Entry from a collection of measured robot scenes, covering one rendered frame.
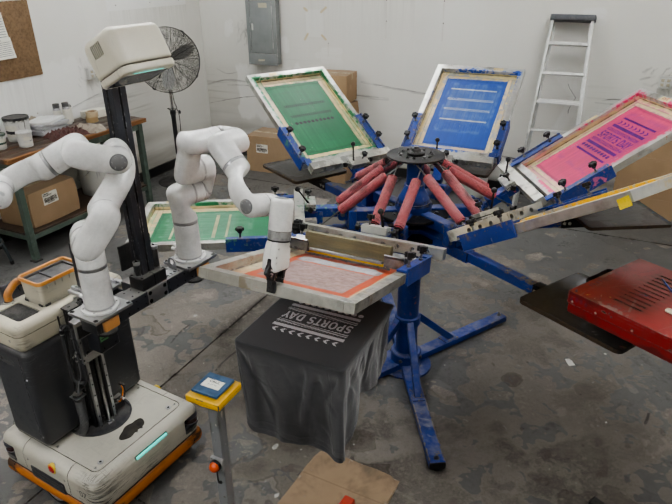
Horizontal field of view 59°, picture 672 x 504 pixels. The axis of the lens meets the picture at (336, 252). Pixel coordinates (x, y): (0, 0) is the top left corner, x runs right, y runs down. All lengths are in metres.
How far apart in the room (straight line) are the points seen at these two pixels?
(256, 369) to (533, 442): 1.61
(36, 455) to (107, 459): 0.34
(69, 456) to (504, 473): 1.98
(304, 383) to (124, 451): 1.02
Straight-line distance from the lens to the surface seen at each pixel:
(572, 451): 3.33
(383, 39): 6.61
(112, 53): 1.91
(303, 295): 1.88
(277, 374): 2.21
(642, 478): 3.32
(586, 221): 3.42
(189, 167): 2.21
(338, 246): 2.44
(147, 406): 3.09
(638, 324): 2.24
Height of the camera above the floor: 2.19
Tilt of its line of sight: 26 degrees down
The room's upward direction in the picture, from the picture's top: 1 degrees counter-clockwise
